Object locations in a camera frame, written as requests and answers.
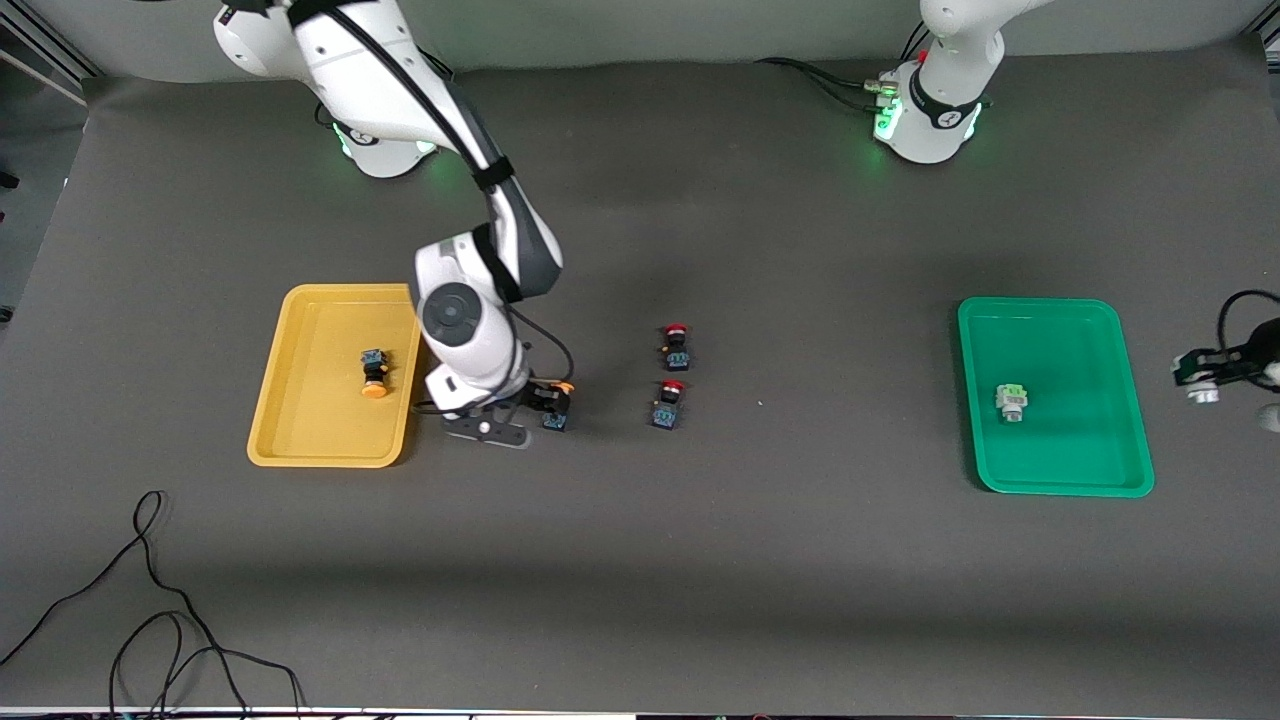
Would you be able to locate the green plastic tray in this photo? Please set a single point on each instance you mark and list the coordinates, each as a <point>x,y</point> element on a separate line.
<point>1080,400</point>

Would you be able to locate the yellow plastic tray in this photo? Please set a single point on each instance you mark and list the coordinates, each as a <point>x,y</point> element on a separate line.
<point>320,420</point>

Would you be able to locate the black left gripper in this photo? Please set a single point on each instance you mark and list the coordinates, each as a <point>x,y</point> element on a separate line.
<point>1243,357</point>

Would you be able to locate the yellow mushroom push button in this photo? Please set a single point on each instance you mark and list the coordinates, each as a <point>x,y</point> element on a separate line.
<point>375,375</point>
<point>558,420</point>

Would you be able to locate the aluminium frame rail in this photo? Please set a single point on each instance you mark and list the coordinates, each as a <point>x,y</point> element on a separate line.
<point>50,55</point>

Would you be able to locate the red mushroom push button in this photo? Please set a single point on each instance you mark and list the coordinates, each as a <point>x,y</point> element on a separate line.
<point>677,352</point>
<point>667,410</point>

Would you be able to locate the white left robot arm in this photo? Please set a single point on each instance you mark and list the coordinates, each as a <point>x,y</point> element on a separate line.
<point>940,130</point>

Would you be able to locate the white button green cap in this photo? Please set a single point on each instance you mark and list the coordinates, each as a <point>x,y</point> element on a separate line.
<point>1012,400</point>

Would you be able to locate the dark grey table mat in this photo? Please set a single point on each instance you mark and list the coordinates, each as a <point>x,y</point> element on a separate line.
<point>640,560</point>

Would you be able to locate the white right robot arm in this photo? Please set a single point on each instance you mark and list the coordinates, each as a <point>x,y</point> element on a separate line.
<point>470,320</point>

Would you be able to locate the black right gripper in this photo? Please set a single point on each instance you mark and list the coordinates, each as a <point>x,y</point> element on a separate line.
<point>541,397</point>

